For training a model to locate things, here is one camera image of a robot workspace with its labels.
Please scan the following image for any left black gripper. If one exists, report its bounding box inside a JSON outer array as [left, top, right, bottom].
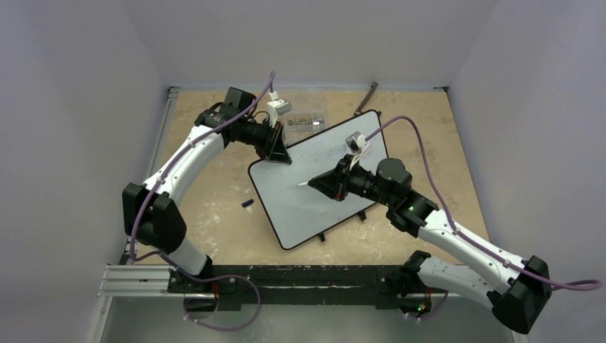
[[238, 118, 292, 164]]

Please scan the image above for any white whiteboard black frame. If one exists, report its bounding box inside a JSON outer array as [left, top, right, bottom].
[[248, 110, 381, 250]]

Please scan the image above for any blue marker cap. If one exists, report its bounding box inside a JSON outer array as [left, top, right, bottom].
[[241, 199, 254, 208]]

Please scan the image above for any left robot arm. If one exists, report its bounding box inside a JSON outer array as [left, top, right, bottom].
[[122, 86, 292, 292]]

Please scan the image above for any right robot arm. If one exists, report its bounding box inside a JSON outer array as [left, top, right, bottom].
[[306, 154, 552, 334]]

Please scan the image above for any clear plastic screw box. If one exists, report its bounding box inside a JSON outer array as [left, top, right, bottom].
[[278, 89, 327, 134]]

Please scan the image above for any black metal allen key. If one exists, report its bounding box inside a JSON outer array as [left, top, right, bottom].
[[354, 81, 378, 116]]

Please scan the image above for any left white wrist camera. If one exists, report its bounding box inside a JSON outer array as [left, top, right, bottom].
[[267, 98, 292, 127]]

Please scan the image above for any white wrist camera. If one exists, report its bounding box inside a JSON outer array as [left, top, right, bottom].
[[345, 131, 369, 168], [267, 98, 292, 127]]

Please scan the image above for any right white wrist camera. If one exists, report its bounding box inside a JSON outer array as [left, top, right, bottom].
[[345, 131, 369, 168]]

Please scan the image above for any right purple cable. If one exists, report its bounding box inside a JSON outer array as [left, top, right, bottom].
[[364, 115, 604, 292]]

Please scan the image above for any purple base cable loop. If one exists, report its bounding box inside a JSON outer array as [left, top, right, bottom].
[[182, 273, 262, 333]]

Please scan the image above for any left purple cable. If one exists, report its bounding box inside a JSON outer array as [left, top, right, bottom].
[[127, 71, 277, 285]]

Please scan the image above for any aluminium rail frame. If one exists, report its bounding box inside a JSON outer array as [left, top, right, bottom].
[[86, 86, 182, 342]]

